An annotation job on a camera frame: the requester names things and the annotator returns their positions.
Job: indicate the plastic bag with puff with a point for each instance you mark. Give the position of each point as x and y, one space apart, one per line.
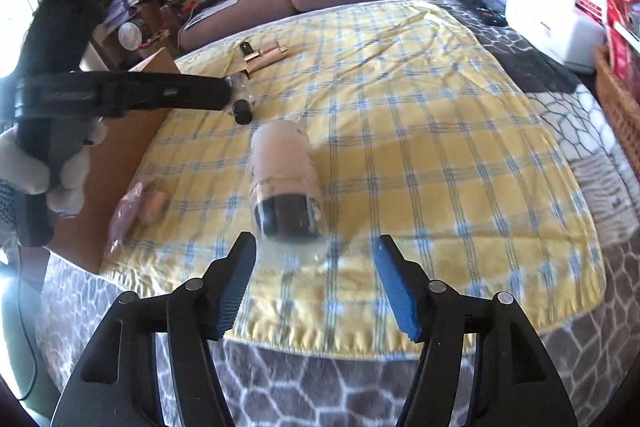
143 204

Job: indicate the cardboard box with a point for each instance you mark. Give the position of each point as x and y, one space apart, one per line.
83 239

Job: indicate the small clear bottle black cap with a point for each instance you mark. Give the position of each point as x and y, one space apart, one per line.
242 101

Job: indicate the grey stone-pattern blanket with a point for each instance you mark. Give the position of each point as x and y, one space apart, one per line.
593 351

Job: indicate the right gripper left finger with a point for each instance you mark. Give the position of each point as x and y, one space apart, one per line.
115 381

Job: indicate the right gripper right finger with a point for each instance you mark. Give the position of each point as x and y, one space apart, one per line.
515 382

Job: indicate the yellow plaid cloth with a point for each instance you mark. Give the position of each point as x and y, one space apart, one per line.
416 132

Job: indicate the black remote control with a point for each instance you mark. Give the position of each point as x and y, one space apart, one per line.
490 12

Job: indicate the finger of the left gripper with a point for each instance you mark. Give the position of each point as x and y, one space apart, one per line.
176 91

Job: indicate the left gloved hand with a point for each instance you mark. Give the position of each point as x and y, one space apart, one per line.
22 173

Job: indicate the white appliance box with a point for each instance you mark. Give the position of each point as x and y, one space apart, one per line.
568 31

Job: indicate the wicker basket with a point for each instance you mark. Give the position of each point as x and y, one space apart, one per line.
620 108

